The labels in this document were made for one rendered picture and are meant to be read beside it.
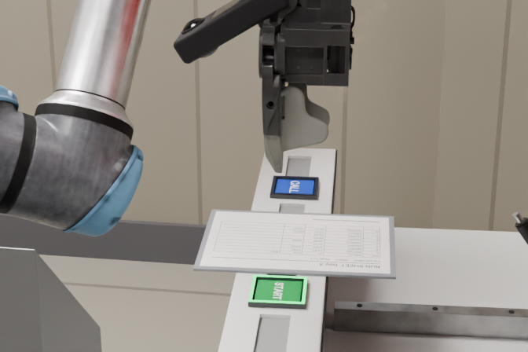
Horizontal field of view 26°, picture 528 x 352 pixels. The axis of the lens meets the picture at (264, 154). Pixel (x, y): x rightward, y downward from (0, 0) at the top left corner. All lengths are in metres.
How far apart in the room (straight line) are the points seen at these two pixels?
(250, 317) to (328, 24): 0.29
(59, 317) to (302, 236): 0.28
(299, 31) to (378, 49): 2.00
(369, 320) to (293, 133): 0.37
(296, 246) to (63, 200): 0.26
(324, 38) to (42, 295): 0.36
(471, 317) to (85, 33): 0.56
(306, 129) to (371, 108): 2.00
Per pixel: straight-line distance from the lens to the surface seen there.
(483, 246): 1.59
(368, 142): 3.09
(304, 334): 1.09
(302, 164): 1.47
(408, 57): 3.01
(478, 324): 1.37
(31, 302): 1.10
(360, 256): 1.22
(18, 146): 1.27
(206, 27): 1.04
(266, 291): 1.15
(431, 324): 1.36
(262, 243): 1.25
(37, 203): 1.29
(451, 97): 2.95
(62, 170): 1.28
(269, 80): 1.02
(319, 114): 1.09
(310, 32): 1.01
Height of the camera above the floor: 1.52
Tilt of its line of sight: 22 degrees down
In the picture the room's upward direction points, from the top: straight up
